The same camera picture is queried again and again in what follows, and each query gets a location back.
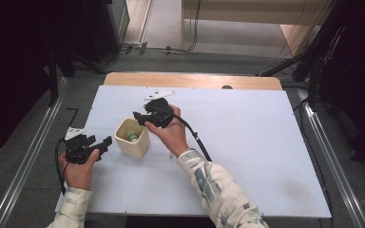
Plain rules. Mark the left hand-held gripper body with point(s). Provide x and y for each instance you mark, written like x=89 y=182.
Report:
x=77 y=150

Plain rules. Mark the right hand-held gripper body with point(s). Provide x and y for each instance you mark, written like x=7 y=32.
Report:
x=160 y=110

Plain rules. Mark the grey-green pen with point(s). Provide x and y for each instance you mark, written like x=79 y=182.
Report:
x=133 y=136

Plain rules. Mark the cream pen holder cup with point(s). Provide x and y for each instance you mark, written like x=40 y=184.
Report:
x=133 y=147

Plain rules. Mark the person's left hand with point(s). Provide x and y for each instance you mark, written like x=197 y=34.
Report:
x=79 y=174

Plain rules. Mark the person's right hand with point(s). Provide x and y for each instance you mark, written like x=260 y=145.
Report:
x=171 y=136

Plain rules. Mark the black stand legs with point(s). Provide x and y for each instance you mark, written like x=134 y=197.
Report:
x=55 y=69

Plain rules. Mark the black cabinet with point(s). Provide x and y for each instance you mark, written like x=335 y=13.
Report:
x=107 y=28

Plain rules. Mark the dark curtain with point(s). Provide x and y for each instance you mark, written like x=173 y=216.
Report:
x=9 y=72
x=364 y=79

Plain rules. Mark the beige wooden bench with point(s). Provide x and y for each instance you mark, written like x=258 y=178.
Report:
x=250 y=12

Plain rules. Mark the black tripod stand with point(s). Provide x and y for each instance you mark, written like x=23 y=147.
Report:
x=310 y=57

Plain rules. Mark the metal floor rail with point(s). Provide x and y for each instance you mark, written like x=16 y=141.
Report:
x=25 y=158
x=336 y=164

